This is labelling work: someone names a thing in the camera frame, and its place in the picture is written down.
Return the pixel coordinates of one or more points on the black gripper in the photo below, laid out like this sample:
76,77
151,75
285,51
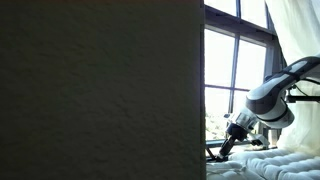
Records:
237,130

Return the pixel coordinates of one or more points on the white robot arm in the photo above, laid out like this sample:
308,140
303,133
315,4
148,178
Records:
270,100

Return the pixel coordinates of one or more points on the white sheer curtain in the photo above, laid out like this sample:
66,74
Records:
300,33

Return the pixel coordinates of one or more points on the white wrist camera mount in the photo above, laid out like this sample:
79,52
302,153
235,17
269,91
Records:
260,140

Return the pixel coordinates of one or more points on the grey camera tripod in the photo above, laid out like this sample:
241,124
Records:
300,98

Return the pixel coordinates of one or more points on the dark window frame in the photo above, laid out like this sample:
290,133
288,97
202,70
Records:
233,25

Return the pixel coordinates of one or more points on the white tufted seat cushion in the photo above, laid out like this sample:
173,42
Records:
286,163
223,173

